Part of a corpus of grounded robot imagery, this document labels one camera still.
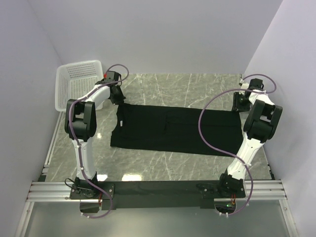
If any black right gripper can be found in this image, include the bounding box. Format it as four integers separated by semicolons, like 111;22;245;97
231;92;251;113

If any black t-shirt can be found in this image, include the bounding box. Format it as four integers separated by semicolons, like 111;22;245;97
110;104;243;156

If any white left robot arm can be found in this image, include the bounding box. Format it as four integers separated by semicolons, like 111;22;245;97
65;71;125;199

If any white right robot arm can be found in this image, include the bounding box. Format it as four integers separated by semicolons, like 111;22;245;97
217;78;283;197

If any white plastic basket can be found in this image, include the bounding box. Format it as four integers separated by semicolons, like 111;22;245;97
55;60;103;112

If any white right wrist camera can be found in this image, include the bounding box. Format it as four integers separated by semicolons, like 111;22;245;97
239;79;249;89

